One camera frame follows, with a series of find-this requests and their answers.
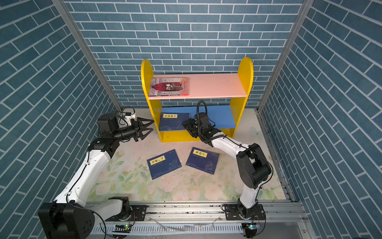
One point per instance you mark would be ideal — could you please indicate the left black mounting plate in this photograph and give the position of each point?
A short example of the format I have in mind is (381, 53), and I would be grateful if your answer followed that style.
(136, 213)

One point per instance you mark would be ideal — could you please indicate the aluminium corner post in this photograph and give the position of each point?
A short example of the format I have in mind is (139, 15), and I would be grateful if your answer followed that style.
(285, 52)
(76, 33)

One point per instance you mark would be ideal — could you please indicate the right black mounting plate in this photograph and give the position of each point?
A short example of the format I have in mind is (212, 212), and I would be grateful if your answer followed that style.
(235, 212)

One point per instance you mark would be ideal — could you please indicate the right aluminium corner post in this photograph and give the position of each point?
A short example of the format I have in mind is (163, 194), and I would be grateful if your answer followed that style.
(285, 52)

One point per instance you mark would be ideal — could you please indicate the green circuit board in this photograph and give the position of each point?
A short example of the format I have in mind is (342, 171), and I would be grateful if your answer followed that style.
(250, 229)
(125, 228)

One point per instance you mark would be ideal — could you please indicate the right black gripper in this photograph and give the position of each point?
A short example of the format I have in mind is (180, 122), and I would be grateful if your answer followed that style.
(189, 124)

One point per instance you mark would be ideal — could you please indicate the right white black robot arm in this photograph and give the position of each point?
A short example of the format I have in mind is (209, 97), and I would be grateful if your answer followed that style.
(254, 168)

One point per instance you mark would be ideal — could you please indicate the left green circuit board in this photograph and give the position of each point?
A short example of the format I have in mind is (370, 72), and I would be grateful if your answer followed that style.
(125, 228)

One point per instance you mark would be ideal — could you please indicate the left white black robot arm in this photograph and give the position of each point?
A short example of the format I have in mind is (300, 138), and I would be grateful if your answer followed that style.
(67, 217)

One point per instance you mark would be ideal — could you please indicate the left aluminium corner post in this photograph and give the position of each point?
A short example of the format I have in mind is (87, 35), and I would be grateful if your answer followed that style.
(76, 33)

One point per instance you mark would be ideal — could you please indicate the white slotted cable duct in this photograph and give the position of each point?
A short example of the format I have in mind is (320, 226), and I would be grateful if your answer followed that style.
(153, 229)

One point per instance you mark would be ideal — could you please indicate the black mounting plate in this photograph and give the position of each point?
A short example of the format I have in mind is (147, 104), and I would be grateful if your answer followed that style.
(235, 212)
(136, 213)

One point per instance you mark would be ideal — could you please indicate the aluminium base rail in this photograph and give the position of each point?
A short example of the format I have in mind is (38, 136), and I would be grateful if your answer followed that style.
(284, 219)

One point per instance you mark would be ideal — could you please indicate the pink red cover book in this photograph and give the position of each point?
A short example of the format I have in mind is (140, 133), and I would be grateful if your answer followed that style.
(172, 86)

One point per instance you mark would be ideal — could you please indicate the right green circuit board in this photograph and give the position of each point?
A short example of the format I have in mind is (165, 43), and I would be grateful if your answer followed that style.
(250, 229)

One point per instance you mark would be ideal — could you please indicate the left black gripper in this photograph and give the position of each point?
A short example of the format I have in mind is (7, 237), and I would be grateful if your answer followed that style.
(145, 120)

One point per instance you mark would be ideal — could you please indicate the yellow pink blue bookshelf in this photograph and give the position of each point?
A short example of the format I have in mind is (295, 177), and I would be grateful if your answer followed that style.
(236, 86)

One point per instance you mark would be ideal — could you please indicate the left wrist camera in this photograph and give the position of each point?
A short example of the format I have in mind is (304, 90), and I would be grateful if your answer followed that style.
(128, 114)

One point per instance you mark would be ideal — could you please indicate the navy book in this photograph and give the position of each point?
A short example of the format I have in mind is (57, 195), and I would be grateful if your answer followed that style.
(203, 160)
(163, 164)
(172, 121)

